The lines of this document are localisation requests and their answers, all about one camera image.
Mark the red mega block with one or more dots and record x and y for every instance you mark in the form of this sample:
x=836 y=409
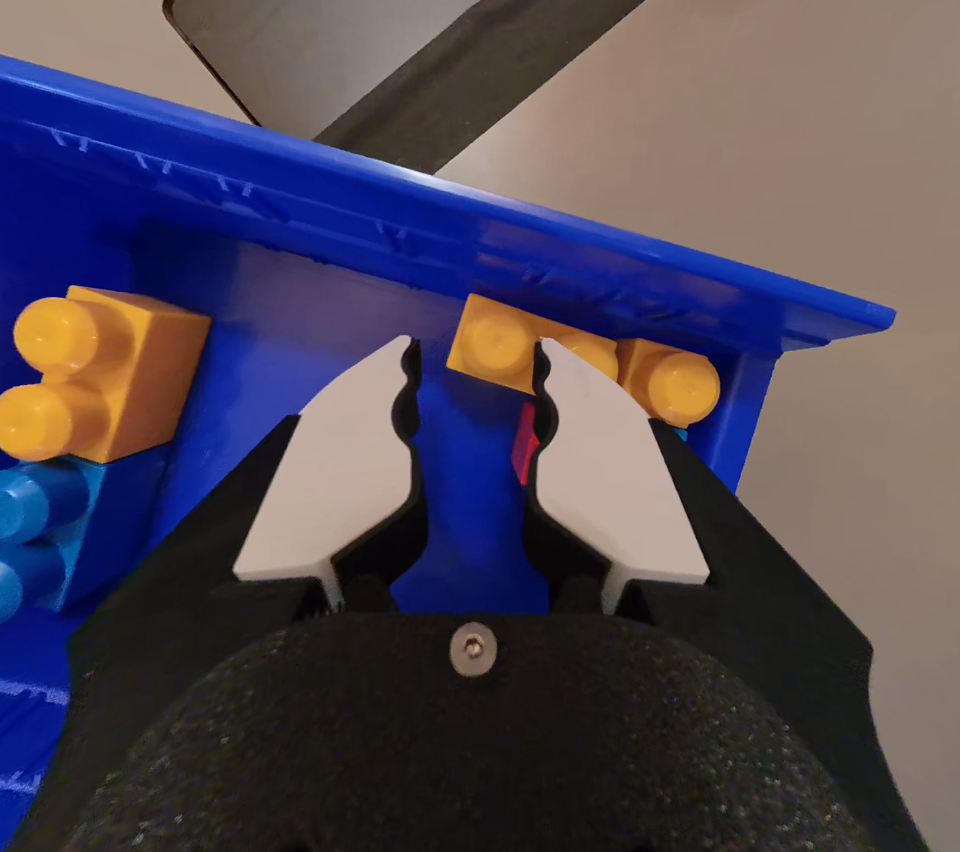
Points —
x=526 y=447

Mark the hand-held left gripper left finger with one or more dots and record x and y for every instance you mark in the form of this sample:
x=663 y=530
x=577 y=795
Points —
x=330 y=492

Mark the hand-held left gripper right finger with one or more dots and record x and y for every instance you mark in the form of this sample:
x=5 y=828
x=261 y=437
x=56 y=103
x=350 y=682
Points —
x=615 y=492

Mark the blue storage bin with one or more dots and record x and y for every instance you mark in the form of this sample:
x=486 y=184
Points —
x=300 y=245

